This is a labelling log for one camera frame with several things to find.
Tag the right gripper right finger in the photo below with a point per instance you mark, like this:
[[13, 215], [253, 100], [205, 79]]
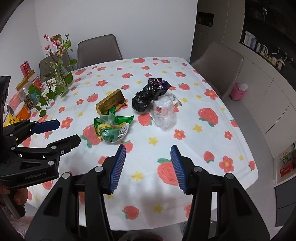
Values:
[[237, 216]]

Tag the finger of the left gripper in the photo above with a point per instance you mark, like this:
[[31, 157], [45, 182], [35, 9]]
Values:
[[61, 147], [46, 126]]

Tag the grey chair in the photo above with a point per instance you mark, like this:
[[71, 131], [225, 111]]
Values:
[[49, 66], [98, 50], [220, 66]]

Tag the grey chair right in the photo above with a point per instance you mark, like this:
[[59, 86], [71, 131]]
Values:
[[220, 66]]

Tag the glass vase with plants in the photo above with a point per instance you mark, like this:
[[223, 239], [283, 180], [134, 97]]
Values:
[[56, 45]]

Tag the gold lid snack container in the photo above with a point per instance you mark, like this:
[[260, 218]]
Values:
[[26, 89]]

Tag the left hand red nails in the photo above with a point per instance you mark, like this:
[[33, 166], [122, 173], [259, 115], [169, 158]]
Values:
[[20, 195]]

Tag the yellow tiger toy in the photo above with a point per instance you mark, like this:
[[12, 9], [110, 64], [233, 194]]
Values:
[[9, 120]]

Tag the pink small trash bin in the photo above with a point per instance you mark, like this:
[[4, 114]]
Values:
[[238, 91]]

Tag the orange round tin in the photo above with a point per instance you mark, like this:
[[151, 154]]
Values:
[[22, 112]]

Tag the grey chair far left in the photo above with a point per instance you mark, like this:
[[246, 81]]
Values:
[[49, 66]]

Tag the white sideboard cabinet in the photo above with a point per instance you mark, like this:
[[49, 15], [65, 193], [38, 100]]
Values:
[[269, 98]]

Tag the gold gift box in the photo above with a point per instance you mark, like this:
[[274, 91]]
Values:
[[114, 100]]

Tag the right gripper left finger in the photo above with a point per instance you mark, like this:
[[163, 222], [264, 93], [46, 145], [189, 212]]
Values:
[[74, 209]]

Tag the black crumpled plastic bag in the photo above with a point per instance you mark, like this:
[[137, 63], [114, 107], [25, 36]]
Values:
[[149, 93]]

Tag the green yellow snack wrapper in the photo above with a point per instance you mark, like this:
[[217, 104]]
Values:
[[112, 128]]

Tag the strawberry flower tablecloth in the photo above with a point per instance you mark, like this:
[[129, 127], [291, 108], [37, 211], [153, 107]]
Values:
[[148, 194]]

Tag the red box on shelf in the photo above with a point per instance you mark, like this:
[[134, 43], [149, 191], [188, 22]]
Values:
[[286, 168]]

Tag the white open shelf unit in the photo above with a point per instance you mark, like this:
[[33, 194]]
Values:
[[288, 155]]

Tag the purple patterned wrapper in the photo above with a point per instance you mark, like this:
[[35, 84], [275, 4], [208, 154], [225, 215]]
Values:
[[159, 83]]

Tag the clear plastic bag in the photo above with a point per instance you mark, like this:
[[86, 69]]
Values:
[[163, 111]]

